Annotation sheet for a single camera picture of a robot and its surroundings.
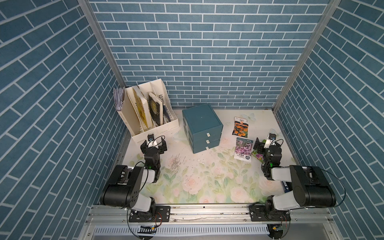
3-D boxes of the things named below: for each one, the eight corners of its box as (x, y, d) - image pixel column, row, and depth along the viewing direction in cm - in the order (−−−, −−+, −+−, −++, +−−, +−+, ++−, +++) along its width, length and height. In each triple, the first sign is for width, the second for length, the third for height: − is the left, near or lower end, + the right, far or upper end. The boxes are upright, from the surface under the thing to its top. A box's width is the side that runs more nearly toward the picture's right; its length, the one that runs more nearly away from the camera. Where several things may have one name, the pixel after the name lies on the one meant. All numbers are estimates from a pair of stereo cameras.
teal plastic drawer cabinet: (192, 157, 96) (191, 137, 79) (183, 131, 109) (180, 109, 92) (220, 148, 100) (224, 127, 83) (207, 124, 114) (209, 102, 96)
